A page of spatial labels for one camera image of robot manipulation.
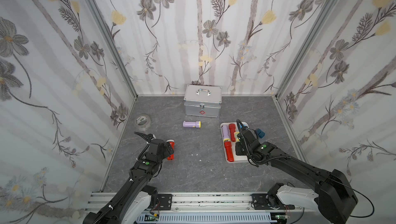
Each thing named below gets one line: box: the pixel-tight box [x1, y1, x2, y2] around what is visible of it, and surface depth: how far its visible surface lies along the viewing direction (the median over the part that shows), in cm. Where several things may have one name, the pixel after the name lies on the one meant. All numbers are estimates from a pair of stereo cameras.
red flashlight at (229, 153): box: [223, 139, 235, 163], surface depth 91 cm
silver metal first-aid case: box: [183, 84, 223, 118], surface depth 103 cm
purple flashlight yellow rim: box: [182, 120, 202, 128], surface depth 103 cm
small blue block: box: [255, 128, 266, 139], surface depth 100 cm
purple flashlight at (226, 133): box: [221, 124, 231, 143], surface depth 99 cm
